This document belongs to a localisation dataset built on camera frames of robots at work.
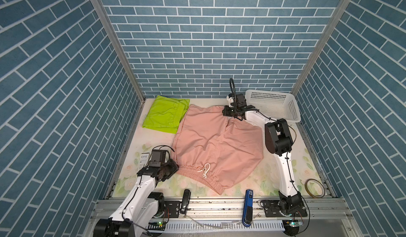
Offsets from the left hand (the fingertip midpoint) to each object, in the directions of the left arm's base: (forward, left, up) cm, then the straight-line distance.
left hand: (178, 166), depth 86 cm
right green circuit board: (-27, -55, -2) cm, 61 cm away
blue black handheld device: (-23, -34, +2) cm, 41 cm away
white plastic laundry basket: (+45, -70, 0) cm, 83 cm away
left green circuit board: (-26, +8, -5) cm, 28 cm away
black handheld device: (-15, -6, +2) cm, 16 cm away
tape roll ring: (-15, -68, -1) cm, 70 cm away
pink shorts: (+9, -21, 0) cm, 23 cm away
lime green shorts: (+36, +13, +2) cm, 38 cm away
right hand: (+36, -26, +6) cm, 45 cm away
